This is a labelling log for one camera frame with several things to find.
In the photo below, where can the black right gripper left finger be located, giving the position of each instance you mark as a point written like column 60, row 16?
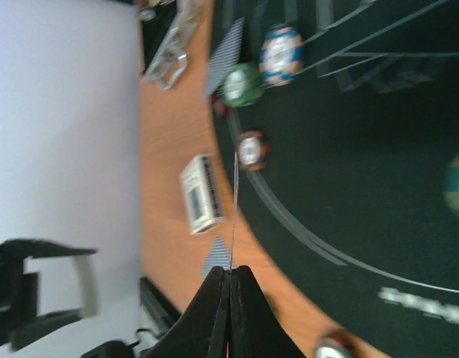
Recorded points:
column 201, row 330

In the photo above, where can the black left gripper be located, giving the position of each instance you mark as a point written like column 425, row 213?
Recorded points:
column 20, row 325

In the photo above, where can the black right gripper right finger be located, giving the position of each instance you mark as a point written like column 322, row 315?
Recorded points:
column 254, row 329

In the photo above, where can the dealt card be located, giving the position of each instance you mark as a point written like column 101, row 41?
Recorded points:
column 219, row 255
column 224, row 57

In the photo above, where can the single brown chip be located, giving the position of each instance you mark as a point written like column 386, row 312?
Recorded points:
column 252, row 149

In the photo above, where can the green chips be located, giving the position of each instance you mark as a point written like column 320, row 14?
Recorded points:
column 242, row 86
column 451, row 185

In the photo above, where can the blue chips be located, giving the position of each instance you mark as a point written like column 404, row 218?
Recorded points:
column 281, row 56

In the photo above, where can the white playing card box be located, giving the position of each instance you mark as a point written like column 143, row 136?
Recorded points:
column 199, row 186

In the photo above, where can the black round poker mat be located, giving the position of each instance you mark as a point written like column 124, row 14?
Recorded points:
column 350, row 203

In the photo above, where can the aluminium poker chip case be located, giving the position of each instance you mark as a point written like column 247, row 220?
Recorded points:
column 166, row 29

